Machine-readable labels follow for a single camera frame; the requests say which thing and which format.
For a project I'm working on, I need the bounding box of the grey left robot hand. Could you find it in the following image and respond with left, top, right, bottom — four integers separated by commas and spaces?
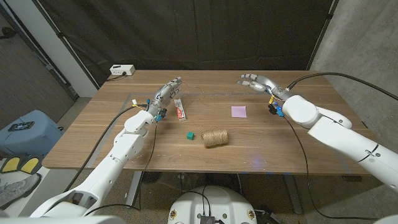
147, 77, 182, 116

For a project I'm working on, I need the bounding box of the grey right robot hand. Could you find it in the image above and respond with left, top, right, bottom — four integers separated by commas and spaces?
236, 73, 292, 101

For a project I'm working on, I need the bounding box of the brown twine spool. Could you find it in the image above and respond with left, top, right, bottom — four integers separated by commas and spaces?
182, 81, 229, 148

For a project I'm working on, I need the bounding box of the white red toothpaste tube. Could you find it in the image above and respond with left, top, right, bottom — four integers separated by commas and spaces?
173, 97, 187, 121

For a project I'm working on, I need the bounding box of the pink sticky note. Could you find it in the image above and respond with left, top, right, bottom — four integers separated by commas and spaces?
231, 106, 248, 119

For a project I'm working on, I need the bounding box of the white power box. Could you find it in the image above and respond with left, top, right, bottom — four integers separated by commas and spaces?
109, 64, 136, 77

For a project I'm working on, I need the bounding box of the black backdrop curtain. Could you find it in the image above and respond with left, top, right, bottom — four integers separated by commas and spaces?
32, 0, 340, 90

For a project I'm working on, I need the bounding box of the black backdrop stand pole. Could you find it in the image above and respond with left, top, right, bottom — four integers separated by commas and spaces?
30, 0, 101, 90
307, 0, 340, 71

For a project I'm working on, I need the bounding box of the grey table leg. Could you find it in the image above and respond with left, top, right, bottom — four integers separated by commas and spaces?
126, 170, 144, 208
283, 174, 303, 215

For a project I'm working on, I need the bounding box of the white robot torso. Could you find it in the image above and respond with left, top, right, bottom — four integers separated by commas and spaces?
167, 185, 258, 224

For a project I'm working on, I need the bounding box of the yellow black foot pedal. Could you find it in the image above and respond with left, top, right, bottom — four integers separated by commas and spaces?
20, 156, 41, 172
0, 156, 22, 174

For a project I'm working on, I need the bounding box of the grey sneaker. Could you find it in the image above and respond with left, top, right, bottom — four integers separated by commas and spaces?
0, 173, 42, 209

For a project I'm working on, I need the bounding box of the black power box cable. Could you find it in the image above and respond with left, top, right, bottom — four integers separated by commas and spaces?
105, 72, 127, 82

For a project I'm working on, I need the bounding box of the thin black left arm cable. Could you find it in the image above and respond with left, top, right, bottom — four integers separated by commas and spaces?
83, 121, 158, 217

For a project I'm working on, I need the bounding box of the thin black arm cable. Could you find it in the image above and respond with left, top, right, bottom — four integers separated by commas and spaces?
282, 115, 379, 221
83, 121, 158, 217

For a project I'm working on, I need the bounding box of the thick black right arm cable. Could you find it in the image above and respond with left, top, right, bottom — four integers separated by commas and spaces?
285, 72, 398, 101

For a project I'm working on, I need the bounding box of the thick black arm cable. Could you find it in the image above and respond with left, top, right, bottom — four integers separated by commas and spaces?
63, 104, 149, 193
285, 72, 398, 101

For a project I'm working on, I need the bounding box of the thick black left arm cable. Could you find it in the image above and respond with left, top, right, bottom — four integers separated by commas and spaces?
63, 104, 149, 193

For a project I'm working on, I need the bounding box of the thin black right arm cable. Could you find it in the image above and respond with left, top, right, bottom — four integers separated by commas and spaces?
282, 115, 379, 221

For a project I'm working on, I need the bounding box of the black wall rail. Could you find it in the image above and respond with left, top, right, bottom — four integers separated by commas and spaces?
0, 2, 79, 101

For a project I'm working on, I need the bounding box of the black torso cable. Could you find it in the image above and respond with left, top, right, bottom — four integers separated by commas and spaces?
183, 185, 212, 217

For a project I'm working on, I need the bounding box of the black wall hook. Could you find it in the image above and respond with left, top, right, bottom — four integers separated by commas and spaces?
0, 27, 18, 40

